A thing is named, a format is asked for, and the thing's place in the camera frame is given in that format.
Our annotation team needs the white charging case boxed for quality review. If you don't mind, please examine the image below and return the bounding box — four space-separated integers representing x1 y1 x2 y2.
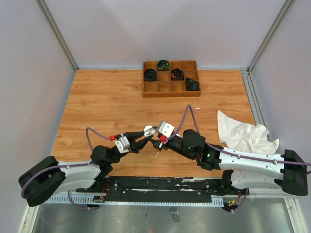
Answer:
144 125 156 137

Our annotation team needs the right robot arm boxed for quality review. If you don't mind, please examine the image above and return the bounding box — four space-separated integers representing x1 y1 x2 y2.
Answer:
145 128 308 196

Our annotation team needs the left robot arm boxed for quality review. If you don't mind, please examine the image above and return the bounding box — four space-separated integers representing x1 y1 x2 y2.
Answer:
18 132 153 207

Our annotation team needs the wooden compartment tray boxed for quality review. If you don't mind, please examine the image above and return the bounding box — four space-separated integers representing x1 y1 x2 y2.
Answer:
142 60 201 98

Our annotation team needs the crumpled white cloth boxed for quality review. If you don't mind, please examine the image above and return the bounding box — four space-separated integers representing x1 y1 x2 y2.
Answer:
217 110 279 155

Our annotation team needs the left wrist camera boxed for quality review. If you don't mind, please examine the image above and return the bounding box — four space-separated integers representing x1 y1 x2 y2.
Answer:
114 136 130 153

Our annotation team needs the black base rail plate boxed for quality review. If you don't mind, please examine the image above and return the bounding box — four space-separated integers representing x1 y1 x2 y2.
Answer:
75 176 249 203

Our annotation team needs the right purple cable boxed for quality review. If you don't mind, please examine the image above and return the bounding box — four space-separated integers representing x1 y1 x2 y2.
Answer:
160 104 311 214

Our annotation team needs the purple cable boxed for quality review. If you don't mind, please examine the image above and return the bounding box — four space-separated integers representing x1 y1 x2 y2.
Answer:
20 126 116 210
160 104 311 214

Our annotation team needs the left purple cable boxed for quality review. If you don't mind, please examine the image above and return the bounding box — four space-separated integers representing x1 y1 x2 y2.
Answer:
20 126 116 210

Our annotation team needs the black coiled strap left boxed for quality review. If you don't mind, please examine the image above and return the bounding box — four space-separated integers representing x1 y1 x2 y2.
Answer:
143 68 158 82

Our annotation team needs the dark green coiled strap right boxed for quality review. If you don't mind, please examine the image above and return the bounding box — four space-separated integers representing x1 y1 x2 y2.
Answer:
185 77 200 92

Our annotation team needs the black orange coiled strap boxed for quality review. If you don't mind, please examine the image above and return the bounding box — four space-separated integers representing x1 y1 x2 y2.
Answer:
170 67 184 81

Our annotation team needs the green coiled strap top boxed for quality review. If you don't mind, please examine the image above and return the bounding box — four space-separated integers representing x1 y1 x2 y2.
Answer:
156 59 171 71

